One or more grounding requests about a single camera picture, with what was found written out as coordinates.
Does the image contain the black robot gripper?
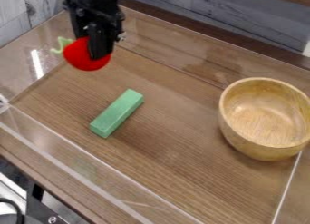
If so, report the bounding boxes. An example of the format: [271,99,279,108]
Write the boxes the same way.
[65,0,125,60]

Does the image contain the red plush strawberry toy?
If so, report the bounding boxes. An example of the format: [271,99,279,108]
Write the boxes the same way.
[50,36,112,72]

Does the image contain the green rectangular block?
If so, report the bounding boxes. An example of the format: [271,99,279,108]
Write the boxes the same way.
[90,89,145,138]

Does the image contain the light wooden bowl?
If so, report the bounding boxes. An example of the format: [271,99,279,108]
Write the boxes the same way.
[218,77,310,161]

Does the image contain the black metal table clamp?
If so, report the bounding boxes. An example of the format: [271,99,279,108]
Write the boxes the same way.
[26,183,70,224]

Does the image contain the clear acrylic tray wall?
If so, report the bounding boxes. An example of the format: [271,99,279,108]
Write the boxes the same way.
[0,3,310,224]

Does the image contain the black cable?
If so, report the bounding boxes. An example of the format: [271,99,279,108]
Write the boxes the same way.
[0,198,26,224]

